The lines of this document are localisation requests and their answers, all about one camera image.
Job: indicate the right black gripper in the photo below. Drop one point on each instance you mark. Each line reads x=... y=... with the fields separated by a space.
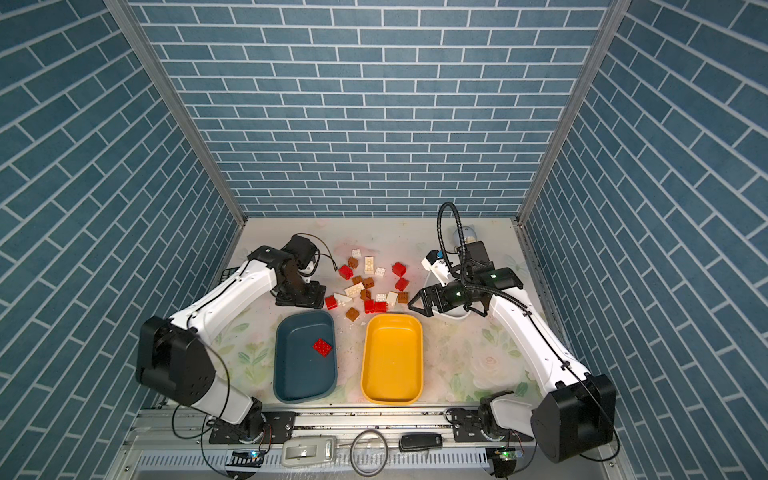
x=436 y=292

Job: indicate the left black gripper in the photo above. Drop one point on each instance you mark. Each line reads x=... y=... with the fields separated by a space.
x=316 y=296

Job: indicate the red lego brick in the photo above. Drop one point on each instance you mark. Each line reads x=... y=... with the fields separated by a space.
x=346 y=272
x=322 y=347
x=330 y=302

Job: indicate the long white lego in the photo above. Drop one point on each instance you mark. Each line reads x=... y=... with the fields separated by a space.
x=354 y=290

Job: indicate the brown lego front lone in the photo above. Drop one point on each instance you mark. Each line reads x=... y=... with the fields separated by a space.
x=352 y=314

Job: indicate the long white lego brick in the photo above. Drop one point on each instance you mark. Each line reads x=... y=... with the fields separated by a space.
x=369 y=265

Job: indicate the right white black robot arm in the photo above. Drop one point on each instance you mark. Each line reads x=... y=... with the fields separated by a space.
x=576 y=414

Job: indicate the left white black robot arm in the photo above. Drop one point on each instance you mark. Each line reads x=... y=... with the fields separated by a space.
x=174 y=353

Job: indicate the white plastic tray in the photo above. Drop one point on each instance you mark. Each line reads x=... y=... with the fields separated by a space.
x=454 y=314

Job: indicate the red lego cube lower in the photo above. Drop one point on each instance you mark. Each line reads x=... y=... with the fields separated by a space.
x=401 y=284

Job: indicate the red lego cube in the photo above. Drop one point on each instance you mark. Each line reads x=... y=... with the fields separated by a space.
x=399 y=269
x=401 y=284

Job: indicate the red lego cube upper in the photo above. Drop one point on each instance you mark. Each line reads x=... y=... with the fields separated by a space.
x=399 y=269

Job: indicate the yellow plastic tray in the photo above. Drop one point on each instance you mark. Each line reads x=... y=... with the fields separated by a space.
x=392 y=366

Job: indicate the black calculator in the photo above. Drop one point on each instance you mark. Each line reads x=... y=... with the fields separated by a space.
x=226 y=274

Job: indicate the dark teal plastic tray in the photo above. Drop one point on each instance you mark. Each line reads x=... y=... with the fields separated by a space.
x=300 y=373

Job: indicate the small grey globe ball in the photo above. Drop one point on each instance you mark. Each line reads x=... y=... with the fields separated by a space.
x=467 y=234

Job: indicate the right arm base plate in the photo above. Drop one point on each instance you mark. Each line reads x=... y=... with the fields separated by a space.
x=474 y=426

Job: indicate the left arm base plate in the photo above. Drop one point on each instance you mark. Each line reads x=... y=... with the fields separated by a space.
x=265 y=428

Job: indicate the black remote on rail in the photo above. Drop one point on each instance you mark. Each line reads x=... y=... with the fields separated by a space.
x=419 y=441

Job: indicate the grey box on rail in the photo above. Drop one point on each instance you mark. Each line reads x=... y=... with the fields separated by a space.
x=308 y=451

